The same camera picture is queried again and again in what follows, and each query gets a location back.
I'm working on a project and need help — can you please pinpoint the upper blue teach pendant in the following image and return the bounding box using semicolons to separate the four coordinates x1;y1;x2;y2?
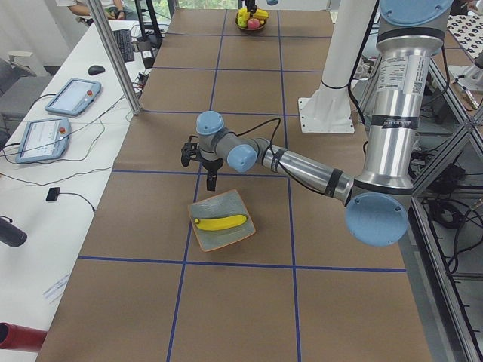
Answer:
45;78;102;117

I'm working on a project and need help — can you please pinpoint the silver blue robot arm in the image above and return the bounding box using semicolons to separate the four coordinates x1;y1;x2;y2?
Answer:
194;1;451;247
244;0;278;14

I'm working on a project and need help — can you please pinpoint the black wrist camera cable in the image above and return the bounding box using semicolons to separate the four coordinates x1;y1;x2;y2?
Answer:
237;117;282;152

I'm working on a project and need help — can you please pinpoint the small black box device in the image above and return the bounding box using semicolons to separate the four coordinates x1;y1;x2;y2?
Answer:
45;187;60;202

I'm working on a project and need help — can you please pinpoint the square grey orange-rimmed plate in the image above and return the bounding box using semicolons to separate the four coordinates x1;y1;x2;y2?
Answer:
188;189;256;252

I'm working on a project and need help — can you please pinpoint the large yellow banana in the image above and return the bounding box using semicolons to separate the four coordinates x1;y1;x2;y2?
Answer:
193;214;248;232

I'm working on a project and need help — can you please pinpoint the red cylinder object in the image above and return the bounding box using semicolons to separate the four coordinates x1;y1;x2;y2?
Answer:
1;322;48;352

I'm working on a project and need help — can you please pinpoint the black computer mouse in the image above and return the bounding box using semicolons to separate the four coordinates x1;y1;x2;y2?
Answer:
88;65;106;75

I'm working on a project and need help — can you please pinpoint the black keyboard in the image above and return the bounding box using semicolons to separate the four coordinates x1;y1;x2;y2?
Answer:
112;29;134;63

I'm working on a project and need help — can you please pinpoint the lower blue teach pendant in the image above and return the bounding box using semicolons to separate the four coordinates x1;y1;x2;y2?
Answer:
16;117;71;164

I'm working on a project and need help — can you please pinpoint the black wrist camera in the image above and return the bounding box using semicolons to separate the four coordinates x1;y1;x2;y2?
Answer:
181;135;202;167

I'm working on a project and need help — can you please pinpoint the blue teach pendant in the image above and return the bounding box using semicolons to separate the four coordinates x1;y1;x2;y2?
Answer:
45;78;102;117
16;117;71;164

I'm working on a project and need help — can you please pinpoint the brown wicker basket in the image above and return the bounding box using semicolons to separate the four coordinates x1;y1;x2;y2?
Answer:
235;17;267;32

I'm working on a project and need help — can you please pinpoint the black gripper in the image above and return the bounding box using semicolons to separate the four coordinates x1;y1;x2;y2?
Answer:
202;158;223;191
245;0;257;13

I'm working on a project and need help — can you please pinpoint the aluminium frame post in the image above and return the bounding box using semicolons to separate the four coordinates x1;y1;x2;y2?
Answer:
86;0;140;115

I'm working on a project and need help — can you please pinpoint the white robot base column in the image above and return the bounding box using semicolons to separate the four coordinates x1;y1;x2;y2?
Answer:
298;0;378;133

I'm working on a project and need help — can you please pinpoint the pink red apple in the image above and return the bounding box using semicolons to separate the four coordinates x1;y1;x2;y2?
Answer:
247;18;260;30

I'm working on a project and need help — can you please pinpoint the brown paper table mat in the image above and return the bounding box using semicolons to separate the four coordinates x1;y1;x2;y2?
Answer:
38;9;432;361

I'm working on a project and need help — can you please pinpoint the dark grey cylinder object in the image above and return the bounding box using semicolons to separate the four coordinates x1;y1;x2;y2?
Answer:
0;216;27;247

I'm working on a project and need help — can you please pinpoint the aluminium frame rack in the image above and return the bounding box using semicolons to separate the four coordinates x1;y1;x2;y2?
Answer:
400;35;482;361

